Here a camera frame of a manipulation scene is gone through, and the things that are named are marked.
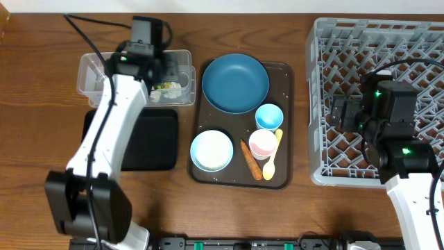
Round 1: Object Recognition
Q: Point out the white tissue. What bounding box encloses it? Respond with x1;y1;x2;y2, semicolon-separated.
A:
149;90;162;103
164;82;182;99

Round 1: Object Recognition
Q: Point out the light blue cup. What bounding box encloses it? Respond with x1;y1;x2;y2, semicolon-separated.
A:
255;103;284;132

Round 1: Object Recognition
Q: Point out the pink white cup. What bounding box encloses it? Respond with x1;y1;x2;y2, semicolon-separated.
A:
248;129;278;160

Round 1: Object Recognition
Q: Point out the pale yellow spoon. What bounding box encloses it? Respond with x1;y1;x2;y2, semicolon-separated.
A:
262;128;283;181

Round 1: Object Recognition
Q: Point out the green orange snack wrapper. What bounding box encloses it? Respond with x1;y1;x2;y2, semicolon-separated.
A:
153;82;171;90

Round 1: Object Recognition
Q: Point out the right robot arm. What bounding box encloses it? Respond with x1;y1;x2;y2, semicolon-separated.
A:
331;72;443;249

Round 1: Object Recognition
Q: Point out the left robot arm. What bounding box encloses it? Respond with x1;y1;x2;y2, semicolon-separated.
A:
44;16;178;249

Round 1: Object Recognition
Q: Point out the grey dishwasher rack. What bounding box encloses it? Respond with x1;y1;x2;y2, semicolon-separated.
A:
305;17;443;189

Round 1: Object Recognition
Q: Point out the clear plastic bin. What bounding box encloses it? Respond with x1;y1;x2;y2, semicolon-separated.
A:
77;49;196;108

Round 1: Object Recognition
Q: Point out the dark blue plate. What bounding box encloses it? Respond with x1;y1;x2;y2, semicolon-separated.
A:
202;53;270;114

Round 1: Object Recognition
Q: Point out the black plastic bin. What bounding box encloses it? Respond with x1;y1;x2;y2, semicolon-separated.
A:
98;108;178;171

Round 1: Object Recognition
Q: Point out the light blue small bowl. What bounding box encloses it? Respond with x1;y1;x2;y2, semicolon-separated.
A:
190;130;234;172

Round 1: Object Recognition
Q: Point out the orange carrot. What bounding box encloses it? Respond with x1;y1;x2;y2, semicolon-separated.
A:
240;140;262;181

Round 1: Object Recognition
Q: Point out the dark brown serving tray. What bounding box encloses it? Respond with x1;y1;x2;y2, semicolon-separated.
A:
187;62;294;190

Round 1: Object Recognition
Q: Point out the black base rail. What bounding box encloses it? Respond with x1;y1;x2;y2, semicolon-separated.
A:
68;236;407;250

